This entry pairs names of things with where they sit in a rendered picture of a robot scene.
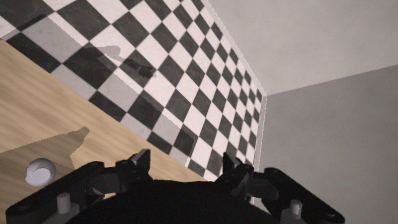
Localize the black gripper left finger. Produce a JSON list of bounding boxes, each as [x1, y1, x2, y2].
[[5, 149, 162, 224]]

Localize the grey bottle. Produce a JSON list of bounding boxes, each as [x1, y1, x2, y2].
[[24, 158, 56, 187]]

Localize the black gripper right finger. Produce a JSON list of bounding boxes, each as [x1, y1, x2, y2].
[[203, 152, 345, 224]]

